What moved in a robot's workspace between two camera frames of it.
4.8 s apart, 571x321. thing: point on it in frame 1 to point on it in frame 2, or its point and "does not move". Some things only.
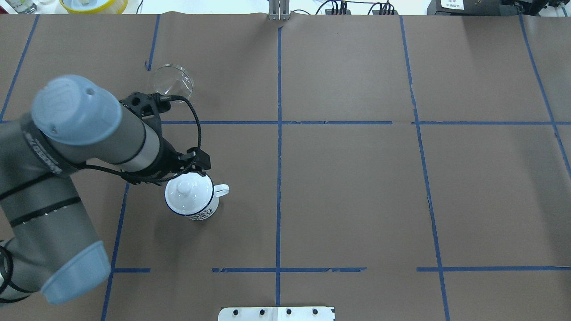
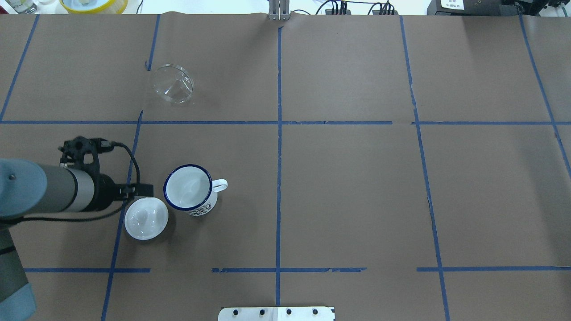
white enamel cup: (193, 195) does not move
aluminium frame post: (279, 10) does not move
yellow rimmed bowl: (94, 6) does not move
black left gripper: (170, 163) to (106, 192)
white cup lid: (188, 193) to (146, 218)
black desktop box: (475, 7) does not move
